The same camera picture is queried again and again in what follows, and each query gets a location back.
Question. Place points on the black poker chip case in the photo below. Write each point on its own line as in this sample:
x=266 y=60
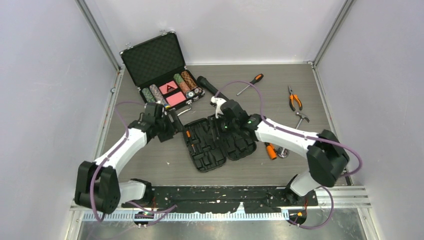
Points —
x=157 y=61

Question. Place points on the orange handled pliers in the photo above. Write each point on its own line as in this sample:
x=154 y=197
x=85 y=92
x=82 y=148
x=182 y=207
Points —
x=294 y=98

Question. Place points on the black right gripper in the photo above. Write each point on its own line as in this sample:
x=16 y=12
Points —
x=222 y=117

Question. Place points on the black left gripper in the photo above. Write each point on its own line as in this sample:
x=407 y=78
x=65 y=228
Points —
x=175 y=127

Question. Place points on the long black orange screwdriver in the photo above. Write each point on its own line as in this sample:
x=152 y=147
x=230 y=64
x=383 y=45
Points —
x=271 y=151

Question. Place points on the black orange medium screwdriver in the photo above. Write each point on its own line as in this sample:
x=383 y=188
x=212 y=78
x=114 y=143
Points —
x=256 y=79

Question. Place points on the small claw hammer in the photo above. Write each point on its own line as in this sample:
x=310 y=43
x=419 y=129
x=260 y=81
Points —
x=302 y=118

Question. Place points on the black plastic tool case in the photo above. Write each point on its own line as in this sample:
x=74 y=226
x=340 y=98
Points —
x=213 y=147

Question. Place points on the black orange flashlight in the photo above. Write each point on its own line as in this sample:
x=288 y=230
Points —
x=205 y=84

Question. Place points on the small black orange screwdriver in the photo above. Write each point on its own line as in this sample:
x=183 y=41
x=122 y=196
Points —
x=190 y=140

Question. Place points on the pink card deck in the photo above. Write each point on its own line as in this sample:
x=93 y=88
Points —
x=169 y=87
x=176 y=98

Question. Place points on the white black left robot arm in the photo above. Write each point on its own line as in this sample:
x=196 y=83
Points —
x=97 y=183

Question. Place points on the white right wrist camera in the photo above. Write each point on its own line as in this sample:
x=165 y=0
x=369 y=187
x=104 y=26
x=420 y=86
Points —
x=217 y=102

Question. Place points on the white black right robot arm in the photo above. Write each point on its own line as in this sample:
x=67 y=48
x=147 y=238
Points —
x=326 y=159

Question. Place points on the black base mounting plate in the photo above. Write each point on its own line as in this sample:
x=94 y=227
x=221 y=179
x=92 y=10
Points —
x=222 y=199

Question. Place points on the pink card deck lower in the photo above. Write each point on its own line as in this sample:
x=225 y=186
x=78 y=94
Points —
x=176 y=98

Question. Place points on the round tape measure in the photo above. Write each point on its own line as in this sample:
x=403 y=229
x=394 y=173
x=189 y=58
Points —
x=282 y=152

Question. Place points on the pink card deck upper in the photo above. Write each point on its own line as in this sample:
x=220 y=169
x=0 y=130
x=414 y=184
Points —
x=169 y=87

